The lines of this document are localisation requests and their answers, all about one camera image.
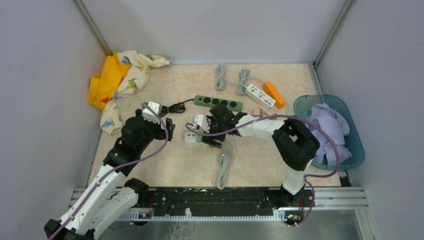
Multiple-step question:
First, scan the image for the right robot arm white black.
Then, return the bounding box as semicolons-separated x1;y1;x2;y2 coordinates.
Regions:
192;103;320;206

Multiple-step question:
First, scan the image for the small white green-plug strip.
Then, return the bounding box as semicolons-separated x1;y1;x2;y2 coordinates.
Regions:
184;132;203;143

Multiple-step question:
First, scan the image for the yellow dinosaur cloth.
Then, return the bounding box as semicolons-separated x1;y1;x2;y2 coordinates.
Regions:
87;50;170;135

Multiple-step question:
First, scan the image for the white usb power strip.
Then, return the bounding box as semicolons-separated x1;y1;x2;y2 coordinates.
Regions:
245;84;276;109

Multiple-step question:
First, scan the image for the grey cable of white strip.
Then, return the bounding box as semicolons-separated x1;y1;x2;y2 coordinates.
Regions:
214;64;249;92

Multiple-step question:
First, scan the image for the green long power strip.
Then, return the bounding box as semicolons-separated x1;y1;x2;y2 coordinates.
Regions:
193;95;244;112

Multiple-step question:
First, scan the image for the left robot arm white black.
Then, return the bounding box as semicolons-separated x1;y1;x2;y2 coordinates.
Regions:
44;105;175;240

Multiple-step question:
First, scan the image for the orange power strip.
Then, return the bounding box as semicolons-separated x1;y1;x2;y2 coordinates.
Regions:
262;81;286;110

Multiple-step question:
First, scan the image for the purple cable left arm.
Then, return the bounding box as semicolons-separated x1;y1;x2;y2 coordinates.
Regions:
47;102;170;240

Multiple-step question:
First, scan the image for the grey cable of orange strip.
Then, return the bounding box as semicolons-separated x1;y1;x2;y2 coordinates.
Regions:
236;68;266;97

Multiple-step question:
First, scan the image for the purple cloth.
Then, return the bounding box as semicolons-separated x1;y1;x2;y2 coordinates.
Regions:
305;103;352;165

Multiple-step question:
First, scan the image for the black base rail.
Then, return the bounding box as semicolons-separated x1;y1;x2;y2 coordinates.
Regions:
135;187;313;217

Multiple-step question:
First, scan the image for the teal plastic bin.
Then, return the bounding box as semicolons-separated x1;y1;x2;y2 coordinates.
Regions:
293;94;365;171

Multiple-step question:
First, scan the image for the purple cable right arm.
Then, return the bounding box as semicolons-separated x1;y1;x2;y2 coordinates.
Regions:
184;114;341;228

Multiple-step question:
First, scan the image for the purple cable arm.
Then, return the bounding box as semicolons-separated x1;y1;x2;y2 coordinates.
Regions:
184;114;341;228
47;102;170;240

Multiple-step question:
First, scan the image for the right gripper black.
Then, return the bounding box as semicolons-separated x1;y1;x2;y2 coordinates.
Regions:
201;116;227;149

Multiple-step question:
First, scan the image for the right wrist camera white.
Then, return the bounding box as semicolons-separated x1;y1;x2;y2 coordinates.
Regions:
192;114;210;133

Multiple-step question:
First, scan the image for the grey coiled cable small strip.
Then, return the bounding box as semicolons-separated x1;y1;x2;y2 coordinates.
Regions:
213;142;234;190

